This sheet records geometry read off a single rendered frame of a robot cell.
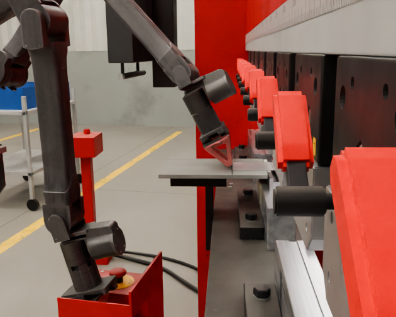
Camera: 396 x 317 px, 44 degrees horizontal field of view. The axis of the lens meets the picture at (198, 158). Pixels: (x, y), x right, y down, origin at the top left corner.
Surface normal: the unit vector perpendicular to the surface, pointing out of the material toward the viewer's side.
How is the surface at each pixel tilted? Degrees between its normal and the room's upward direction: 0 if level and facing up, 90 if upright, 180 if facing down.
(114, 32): 90
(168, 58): 79
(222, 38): 90
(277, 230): 90
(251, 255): 0
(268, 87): 39
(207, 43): 90
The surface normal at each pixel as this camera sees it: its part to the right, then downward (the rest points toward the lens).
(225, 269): -0.01, -0.98
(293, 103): -0.04, -0.62
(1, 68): -0.33, 0.05
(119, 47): -0.13, 0.22
